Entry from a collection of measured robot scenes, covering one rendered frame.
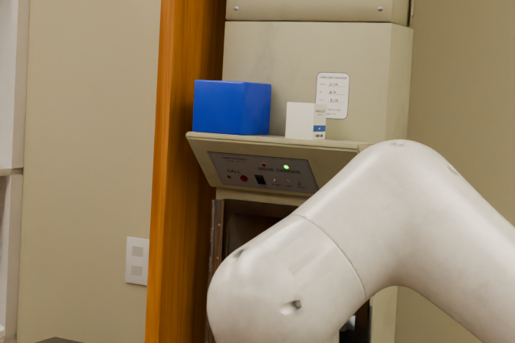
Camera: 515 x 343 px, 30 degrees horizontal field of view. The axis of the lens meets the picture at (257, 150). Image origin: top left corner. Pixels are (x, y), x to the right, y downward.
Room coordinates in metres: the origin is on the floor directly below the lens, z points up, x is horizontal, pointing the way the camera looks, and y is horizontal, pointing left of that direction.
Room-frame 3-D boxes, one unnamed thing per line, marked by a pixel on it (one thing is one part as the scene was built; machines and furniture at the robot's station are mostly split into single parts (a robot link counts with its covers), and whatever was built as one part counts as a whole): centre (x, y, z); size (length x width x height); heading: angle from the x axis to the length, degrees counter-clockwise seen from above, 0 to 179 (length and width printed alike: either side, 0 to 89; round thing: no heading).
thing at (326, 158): (1.62, -0.04, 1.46); 0.32 x 0.12 x 0.10; 62
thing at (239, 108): (1.67, 0.05, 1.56); 0.10 x 0.10 x 0.09; 62
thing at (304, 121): (1.60, -0.08, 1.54); 0.05 x 0.05 x 0.06; 62
